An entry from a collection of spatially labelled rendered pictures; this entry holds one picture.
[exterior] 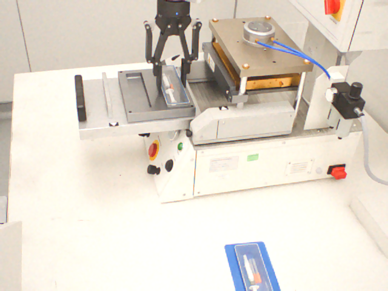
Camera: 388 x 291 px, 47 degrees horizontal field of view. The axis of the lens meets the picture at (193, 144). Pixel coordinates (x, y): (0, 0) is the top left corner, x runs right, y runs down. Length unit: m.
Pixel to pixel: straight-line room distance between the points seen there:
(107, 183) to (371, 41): 0.74
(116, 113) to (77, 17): 1.53
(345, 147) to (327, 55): 0.25
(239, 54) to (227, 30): 0.13
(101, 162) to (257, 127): 0.47
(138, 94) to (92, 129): 0.17
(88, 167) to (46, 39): 1.44
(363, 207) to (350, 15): 0.48
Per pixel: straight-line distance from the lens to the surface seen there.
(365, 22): 1.06
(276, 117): 1.09
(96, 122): 1.08
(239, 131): 1.08
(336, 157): 1.27
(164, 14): 1.03
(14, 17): 2.59
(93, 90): 1.19
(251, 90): 1.10
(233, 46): 1.11
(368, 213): 1.21
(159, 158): 1.23
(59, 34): 2.62
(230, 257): 1.08
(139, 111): 1.06
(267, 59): 1.08
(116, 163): 1.29
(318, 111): 1.15
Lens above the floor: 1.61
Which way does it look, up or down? 39 degrees down
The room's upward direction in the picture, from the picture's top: 4 degrees clockwise
